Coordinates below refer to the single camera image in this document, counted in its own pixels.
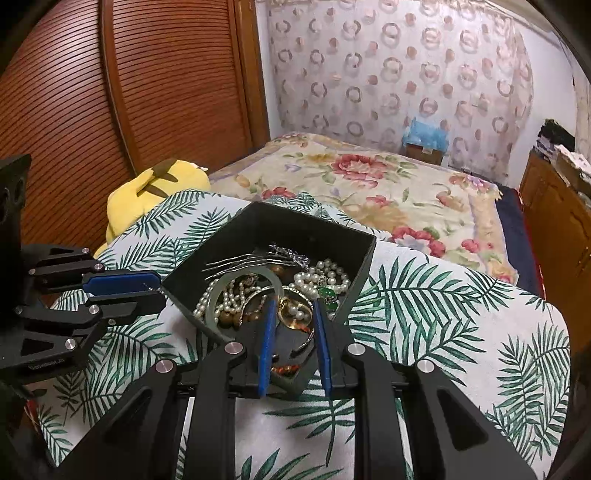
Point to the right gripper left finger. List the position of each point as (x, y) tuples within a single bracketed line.
[(250, 377)]

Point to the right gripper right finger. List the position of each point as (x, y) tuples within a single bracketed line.
[(340, 359)]

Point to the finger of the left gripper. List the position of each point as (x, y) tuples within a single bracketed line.
[(120, 282), (123, 309)]

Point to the silver hair comb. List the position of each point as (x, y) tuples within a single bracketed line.
[(218, 268)]

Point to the silver cuff bangle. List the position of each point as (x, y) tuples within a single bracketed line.
[(294, 330)]

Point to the pale green jade bangle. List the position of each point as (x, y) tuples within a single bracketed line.
[(220, 311)]

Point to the palm leaf tablecloth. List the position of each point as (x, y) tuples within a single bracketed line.
[(466, 376)]

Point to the yellow plush toy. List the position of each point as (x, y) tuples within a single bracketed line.
[(137, 197)]

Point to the floral bed quilt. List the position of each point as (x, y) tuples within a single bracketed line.
[(436, 210)]

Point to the wooden louvered wardrobe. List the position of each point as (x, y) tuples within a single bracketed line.
[(98, 91)]

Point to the blue cloth on box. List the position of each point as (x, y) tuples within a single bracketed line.
[(425, 143)]

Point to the wooden sideboard cabinet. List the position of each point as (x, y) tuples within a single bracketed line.
[(559, 227)]

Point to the patterned lace curtain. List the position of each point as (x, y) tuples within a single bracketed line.
[(364, 71)]

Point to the stack of papers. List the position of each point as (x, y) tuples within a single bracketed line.
[(574, 167)]

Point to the dark folded clothes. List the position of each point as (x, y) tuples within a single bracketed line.
[(554, 134)]

